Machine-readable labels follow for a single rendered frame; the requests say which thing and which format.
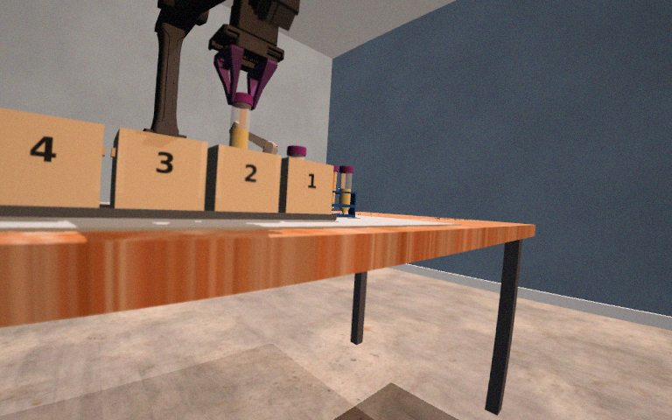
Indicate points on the plastic tube with dark red cap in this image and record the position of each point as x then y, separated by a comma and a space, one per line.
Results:
345, 184

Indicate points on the conical centrifuge tube with orange liquid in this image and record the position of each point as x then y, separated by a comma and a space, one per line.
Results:
240, 120

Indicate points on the white sample tube with magenta cap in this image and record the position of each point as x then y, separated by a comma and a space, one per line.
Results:
294, 151

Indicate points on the graduated tube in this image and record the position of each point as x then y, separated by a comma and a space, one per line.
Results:
335, 170

